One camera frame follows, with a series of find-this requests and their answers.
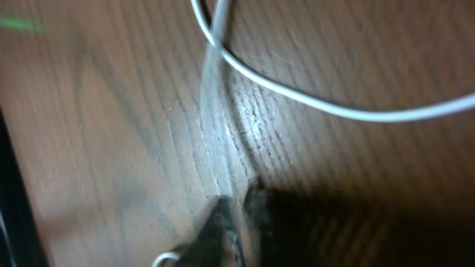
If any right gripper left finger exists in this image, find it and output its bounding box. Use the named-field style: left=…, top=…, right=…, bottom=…
left=175, top=197, right=238, bottom=267

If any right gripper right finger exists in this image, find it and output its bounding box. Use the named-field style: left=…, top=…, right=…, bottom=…
left=243, top=186, right=319, bottom=267

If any white USB cable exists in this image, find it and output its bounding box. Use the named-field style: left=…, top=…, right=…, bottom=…
left=151, top=0, right=475, bottom=267

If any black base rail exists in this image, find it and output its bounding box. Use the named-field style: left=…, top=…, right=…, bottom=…
left=1, top=119, right=48, bottom=267

